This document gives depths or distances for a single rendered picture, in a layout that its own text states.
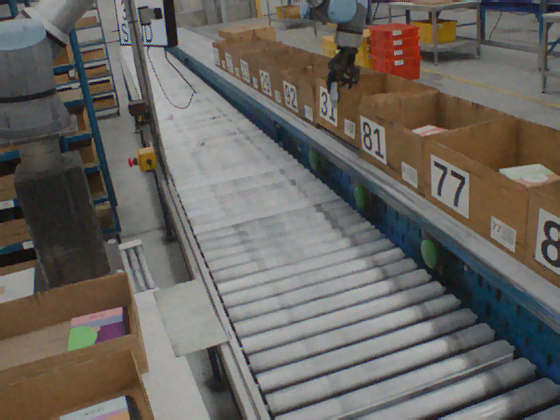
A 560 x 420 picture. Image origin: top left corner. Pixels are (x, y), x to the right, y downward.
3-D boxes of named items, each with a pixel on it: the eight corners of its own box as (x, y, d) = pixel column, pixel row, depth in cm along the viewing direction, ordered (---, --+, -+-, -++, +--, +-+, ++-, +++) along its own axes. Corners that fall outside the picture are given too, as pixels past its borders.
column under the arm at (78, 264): (33, 303, 146) (-7, 190, 132) (35, 262, 168) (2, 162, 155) (127, 277, 153) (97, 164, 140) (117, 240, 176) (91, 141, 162)
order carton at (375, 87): (315, 121, 212) (314, 76, 206) (385, 115, 220) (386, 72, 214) (359, 148, 177) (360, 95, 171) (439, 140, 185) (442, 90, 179)
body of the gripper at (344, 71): (337, 84, 181) (342, 47, 177) (327, 80, 189) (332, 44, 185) (358, 86, 184) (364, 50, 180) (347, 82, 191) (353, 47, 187)
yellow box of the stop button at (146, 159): (135, 167, 224) (131, 150, 221) (156, 163, 226) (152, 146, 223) (137, 178, 211) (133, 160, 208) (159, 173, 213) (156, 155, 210)
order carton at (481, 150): (423, 199, 144) (421, 136, 137) (514, 175, 151) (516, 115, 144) (522, 266, 109) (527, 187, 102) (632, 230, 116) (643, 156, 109)
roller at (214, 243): (195, 255, 171) (192, 241, 169) (353, 215, 183) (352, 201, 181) (198, 262, 166) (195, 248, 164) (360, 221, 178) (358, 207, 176)
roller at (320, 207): (192, 246, 177) (188, 232, 175) (345, 208, 188) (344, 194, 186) (194, 253, 172) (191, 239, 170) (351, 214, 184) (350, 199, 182)
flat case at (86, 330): (66, 372, 114) (64, 366, 114) (72, 323, 131) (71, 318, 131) (129, 357, 117) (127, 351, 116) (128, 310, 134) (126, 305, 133)
